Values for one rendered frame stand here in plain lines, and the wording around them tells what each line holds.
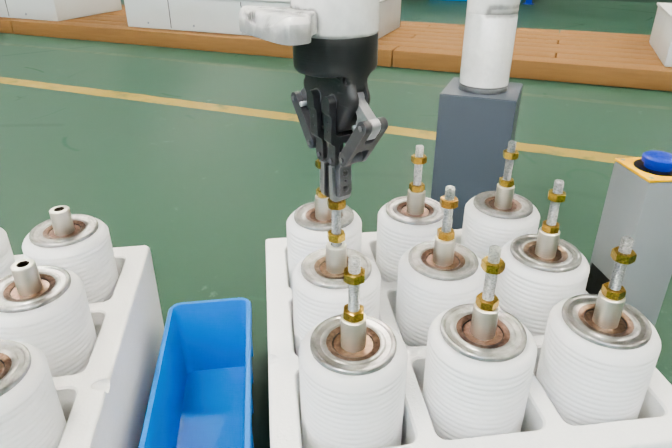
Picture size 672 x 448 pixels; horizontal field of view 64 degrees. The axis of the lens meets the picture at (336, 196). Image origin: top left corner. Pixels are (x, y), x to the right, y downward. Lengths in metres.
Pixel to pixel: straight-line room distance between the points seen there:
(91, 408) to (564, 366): 0.44
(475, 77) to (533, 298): 0.54
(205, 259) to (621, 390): 0.77
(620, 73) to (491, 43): 1.50
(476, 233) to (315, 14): 0.38
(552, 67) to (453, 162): 1.45
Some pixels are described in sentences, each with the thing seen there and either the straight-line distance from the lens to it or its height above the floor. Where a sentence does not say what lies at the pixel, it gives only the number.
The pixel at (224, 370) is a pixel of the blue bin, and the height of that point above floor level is 0.00.
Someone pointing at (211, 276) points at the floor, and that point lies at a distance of 1.04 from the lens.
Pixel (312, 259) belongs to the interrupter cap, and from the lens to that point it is 0.60.
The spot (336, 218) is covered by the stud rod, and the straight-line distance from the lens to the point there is 0.55.
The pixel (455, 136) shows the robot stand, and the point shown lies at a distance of 1.07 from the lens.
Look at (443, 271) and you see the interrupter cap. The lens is 0.59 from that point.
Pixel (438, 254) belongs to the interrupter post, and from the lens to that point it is 0.59.
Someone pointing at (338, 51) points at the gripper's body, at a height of 0.49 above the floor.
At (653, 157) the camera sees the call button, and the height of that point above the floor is 0.33.
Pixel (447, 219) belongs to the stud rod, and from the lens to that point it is 0.58.
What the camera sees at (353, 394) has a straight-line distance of 0.46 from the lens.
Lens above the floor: 0.58
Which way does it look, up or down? 26 degrees down
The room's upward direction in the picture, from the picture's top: straight up
